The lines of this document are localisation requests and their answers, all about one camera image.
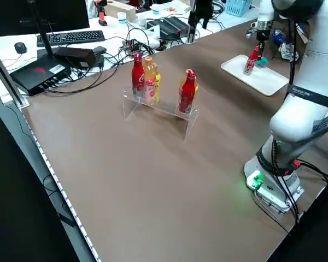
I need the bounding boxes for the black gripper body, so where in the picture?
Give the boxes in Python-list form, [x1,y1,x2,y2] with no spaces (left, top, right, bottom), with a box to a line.
[255,28,271,45]

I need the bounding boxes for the clear acrylic tiered shelf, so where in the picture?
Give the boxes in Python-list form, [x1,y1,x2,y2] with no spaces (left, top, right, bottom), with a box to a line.
[122,86,200,140]

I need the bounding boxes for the dark blue cookie packet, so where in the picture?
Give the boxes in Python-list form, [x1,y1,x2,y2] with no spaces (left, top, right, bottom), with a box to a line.
[273,28,286,44]

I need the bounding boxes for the light blue plastic basket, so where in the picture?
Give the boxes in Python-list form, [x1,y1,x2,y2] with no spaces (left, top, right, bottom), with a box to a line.
[224,0,254,18]

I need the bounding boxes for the black finned equipment box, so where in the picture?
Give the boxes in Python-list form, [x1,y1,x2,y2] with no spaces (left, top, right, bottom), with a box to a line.
[146,16,191,41]

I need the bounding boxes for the yellow drink bottle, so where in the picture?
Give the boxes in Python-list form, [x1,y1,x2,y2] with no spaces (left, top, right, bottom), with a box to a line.
[153,64,161,103]

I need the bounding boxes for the black hub red lights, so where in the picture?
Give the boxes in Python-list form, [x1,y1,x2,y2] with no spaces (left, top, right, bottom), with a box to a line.
[122,39,142,55]

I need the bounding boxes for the light wooden box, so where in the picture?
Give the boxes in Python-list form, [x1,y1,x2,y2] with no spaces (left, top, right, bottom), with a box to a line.
[106,0,137,22]

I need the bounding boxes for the orange black power drill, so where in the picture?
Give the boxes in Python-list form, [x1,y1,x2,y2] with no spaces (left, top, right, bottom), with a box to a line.
[95,0,108,27]

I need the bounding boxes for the plain black rectangular box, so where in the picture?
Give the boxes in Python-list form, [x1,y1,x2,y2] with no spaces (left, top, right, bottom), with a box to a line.
[54,46,98,68]

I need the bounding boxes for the black keyboard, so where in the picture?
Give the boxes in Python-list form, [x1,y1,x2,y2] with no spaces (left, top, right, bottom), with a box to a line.
[36,29,107,47]

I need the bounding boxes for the black computer monitor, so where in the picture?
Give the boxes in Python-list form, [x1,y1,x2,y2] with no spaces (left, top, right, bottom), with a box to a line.
[0,0,90,37]

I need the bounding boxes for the black monitor stand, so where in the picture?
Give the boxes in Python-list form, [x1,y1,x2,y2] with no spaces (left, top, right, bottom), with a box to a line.
[28,0,55,59]

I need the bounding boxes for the black box red logo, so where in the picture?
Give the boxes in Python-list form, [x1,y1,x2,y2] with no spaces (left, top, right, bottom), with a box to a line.
[9,53,72,96]

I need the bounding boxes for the black wire tiered basket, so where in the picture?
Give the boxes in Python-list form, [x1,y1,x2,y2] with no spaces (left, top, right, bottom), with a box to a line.
[270,23,301,64]

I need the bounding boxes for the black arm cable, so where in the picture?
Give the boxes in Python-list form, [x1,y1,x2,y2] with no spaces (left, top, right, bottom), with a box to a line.
[285,17,300,85]

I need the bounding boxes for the black base cable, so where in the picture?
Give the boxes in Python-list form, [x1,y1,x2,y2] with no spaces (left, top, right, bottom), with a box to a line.
[253,159,328,235]

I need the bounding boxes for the aluminium frame post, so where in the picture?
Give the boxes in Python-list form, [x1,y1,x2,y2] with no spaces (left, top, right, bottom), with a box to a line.
[0,40,31,109]

